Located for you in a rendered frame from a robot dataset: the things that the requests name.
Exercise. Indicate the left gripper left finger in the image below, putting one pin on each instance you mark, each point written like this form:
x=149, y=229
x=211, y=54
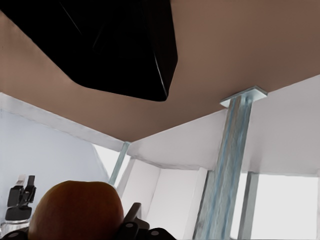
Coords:
x=12, y=235

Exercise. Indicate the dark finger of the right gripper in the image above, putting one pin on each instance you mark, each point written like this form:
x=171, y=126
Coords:
x=31, y=183

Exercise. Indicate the silver frame post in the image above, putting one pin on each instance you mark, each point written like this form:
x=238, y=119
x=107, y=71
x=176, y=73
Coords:
x=230, y=160
x=248, y=207
x=119, y=162

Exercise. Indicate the pale finger of the right gripper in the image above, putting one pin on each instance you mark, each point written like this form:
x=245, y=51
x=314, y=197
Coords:
x=21, y=180

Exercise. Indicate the red apple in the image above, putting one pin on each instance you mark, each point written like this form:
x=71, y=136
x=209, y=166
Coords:
x=77, y=212

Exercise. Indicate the black storage box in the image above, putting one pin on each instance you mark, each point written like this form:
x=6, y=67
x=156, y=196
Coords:
x=105, y=45

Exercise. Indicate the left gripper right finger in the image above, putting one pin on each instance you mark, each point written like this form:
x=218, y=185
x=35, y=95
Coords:
x=136, y=215

